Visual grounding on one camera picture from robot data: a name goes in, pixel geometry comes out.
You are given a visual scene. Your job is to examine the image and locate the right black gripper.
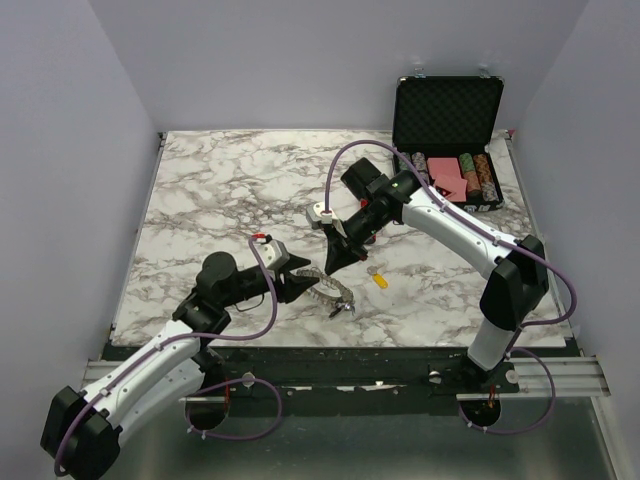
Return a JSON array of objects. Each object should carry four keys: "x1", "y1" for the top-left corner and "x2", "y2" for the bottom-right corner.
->
[{"x1": 323, "y1": 204, "x2": 391, "y2": 275}]

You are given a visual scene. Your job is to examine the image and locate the yellow capped key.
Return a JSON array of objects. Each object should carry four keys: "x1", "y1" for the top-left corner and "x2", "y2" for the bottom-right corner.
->
[{"x1": 367, "y1": 265, "x2": 389, "y2": 289}]

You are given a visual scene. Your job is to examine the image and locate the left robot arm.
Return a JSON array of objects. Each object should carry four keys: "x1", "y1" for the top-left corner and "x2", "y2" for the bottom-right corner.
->
[{"x1": 40, "y1": 240, "x2": 317, "y2": 479}]

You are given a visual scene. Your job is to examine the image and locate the pink playing cards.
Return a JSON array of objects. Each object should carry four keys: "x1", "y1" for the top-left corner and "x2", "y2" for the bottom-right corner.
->
[{"x1": 427, "y1": 157, "x2": 467, "y2": 203}]

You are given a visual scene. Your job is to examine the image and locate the black poker chip case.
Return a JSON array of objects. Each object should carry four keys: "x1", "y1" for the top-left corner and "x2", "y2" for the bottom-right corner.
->
[{"x1": 392, "y1": 75, "x2": 504, "y2": 213}]

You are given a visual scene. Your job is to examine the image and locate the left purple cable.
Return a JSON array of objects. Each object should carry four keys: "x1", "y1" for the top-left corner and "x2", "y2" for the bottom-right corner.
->
[{"x1": 52, "y1": 232, "x2": 284, "y2": 477}]

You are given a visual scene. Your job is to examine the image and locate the purple cable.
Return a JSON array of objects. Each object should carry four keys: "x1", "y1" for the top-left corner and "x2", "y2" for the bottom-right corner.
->
[
  {"x1": 52, "y1": 232, "x2": 284, "y2": 477},
  {"x1": 323, "y1": 141, "x2": 577, "y2": 435}
]

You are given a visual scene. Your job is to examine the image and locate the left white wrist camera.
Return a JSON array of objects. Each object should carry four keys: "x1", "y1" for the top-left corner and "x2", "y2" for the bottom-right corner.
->
[{"x1": 257, "y1": 239, "x2": 291, "y2": 271}]

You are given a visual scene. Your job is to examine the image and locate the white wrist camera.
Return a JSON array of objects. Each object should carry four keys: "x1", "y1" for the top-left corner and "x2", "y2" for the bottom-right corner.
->
[
  {"x1": 306, "y1": 203, "x2": 339, "y2": 230},
  {"x1": 257, "y1": 239, "x2": 291, "y2": 271}
]

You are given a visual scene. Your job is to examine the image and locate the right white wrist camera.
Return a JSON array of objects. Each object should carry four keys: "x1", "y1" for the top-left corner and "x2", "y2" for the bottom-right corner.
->
[{"x1": 306, "y1": 203, "x2": 339, "y2": 230}]

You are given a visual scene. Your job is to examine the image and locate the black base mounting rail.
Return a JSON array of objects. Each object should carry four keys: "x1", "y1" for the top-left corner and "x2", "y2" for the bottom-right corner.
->
[{"x1": 193, "y1": 347, "x2": 519, "y2": 417}]

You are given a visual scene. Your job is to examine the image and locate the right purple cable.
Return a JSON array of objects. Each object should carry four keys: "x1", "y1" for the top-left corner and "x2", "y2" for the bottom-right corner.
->
[{"x1": 323, "y1": 141, "x2": 577, "y2": 435}]

